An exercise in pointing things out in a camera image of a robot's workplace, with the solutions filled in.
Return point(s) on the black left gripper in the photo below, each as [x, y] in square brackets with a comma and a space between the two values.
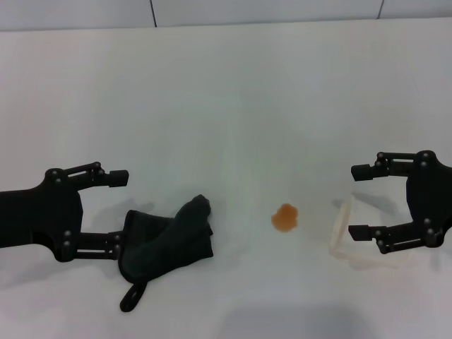
[39, 215]

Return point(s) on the white paper cup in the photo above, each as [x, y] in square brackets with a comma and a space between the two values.
[342, 226]

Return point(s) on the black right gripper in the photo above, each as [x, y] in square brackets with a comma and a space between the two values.
[432, 197]

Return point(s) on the dark blue rag with loop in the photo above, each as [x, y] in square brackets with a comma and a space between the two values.
[159, 240]

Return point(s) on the orange liquid stain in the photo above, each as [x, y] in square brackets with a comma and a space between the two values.
[285, 218]

